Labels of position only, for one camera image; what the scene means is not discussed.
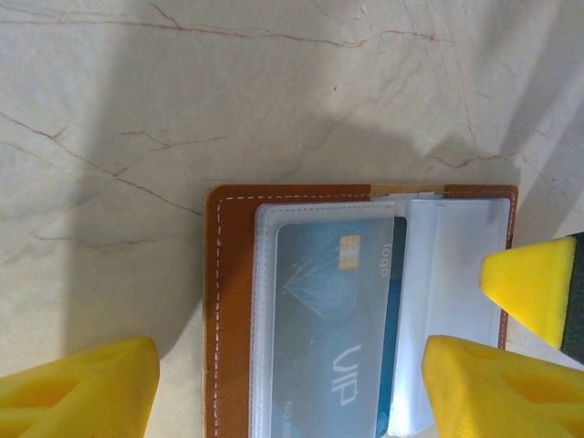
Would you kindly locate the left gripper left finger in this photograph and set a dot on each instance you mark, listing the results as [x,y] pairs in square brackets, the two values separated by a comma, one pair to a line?
[91,397]

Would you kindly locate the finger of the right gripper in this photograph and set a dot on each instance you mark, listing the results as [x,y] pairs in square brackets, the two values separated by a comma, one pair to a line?
[534,283]

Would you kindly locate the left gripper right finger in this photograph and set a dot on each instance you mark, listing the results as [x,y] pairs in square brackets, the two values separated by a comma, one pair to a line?
[502,397]

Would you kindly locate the brown leather card holder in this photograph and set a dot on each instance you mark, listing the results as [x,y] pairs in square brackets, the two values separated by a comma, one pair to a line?
[232,274]

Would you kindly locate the blue VIP credit card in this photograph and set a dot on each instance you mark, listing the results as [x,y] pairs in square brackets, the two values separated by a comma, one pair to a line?
[328,296]

